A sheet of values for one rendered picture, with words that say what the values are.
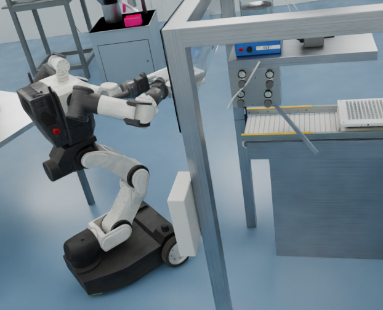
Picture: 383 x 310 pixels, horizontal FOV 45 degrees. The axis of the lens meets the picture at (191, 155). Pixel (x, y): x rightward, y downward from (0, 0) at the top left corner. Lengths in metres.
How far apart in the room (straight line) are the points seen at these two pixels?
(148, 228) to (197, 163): 1.37
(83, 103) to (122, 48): 2.75
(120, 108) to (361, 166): 1.21
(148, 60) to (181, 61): 3.42
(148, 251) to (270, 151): 0.96
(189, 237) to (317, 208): 1.11
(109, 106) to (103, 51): 2.82
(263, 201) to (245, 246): 0.44
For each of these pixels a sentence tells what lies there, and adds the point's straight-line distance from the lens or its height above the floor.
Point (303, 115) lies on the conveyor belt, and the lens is 2.47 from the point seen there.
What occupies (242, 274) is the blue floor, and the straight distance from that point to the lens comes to 2.75.
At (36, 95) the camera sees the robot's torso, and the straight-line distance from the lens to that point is 2.24.
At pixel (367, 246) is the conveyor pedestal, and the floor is 0.10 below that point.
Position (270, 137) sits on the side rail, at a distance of 2.26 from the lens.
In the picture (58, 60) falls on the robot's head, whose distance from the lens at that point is 2.24.
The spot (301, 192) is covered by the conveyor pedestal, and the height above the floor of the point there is 0.48.
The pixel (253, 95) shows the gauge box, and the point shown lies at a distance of 2.12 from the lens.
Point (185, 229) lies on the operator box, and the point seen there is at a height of 0.97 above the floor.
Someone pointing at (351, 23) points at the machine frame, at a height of 1.61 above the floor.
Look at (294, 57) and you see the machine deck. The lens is 2.04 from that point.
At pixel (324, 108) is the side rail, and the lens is 2.49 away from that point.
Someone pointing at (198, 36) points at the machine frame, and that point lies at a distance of 1.34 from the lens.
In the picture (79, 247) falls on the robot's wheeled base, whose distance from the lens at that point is 2.69.
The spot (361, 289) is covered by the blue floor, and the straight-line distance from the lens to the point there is 2.69.
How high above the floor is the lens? 2.03
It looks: 32 degrees down
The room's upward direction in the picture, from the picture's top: 10 degrees counter-clockwise
